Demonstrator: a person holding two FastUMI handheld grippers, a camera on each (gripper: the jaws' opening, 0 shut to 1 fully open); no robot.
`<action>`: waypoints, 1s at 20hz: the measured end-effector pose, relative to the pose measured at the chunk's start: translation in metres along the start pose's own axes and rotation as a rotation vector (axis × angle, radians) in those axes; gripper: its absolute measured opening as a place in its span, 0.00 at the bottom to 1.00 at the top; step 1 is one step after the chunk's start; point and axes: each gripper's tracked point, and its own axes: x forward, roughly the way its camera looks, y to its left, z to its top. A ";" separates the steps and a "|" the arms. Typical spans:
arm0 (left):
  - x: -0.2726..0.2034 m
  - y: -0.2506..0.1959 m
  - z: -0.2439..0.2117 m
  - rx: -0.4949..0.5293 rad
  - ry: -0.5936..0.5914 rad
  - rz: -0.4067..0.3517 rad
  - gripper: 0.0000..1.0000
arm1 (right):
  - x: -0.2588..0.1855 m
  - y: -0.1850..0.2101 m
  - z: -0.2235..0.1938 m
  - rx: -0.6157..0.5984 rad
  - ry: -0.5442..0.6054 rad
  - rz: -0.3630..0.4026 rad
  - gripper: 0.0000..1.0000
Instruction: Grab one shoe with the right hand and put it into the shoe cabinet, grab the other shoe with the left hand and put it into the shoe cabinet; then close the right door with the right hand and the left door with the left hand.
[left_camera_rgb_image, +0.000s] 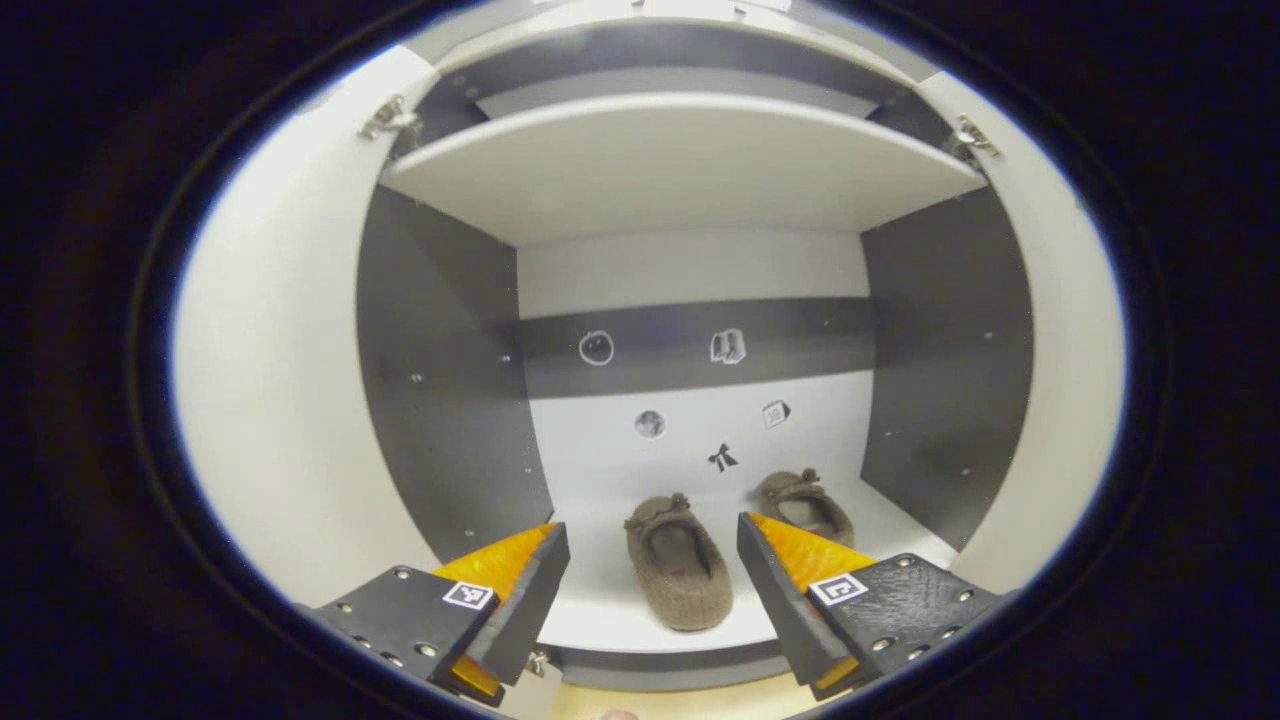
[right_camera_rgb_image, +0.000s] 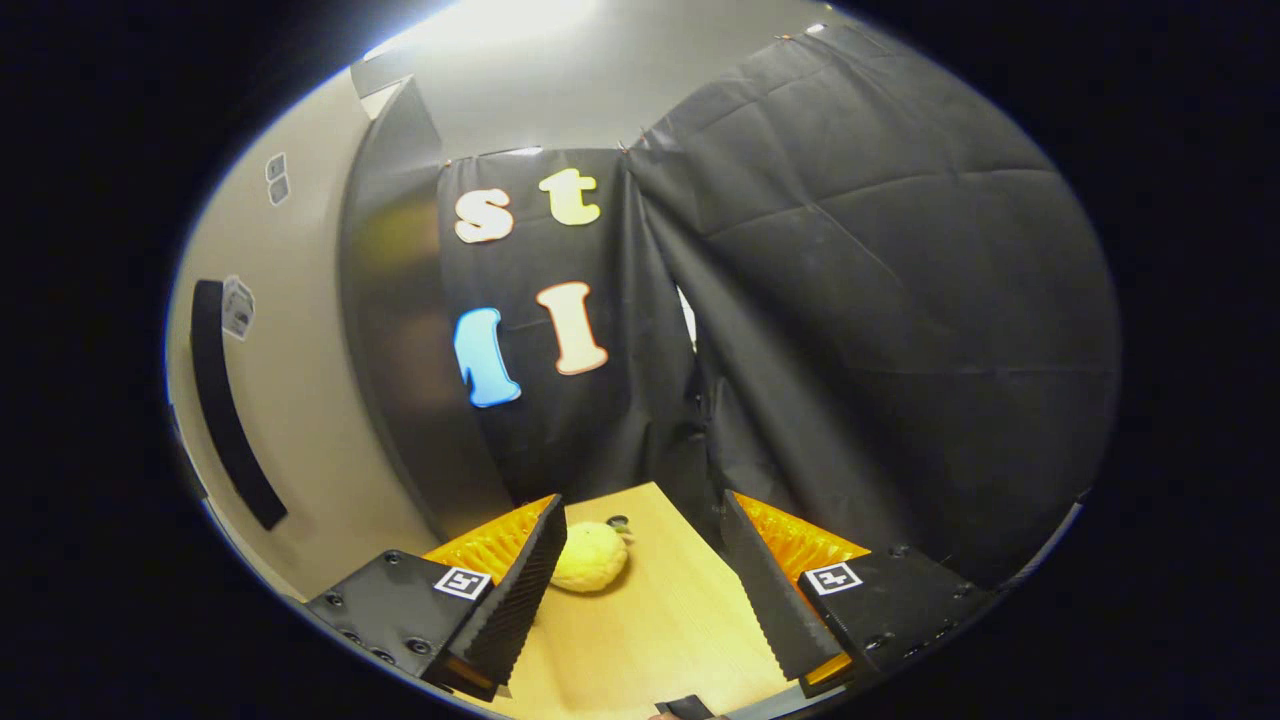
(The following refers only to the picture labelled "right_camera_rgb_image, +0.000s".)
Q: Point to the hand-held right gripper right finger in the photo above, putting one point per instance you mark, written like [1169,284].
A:
[765,590]

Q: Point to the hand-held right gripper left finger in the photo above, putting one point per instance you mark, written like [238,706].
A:
[525,590]

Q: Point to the white cabinet door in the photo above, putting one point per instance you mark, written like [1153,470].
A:
[300,400]

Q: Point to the white shoe cabinet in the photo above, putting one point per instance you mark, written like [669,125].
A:
[400,300]

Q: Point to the yellow plush toy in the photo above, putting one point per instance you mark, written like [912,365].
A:
[590,557]

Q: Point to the black backdrop cloth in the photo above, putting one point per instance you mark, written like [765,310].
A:
[900,300]

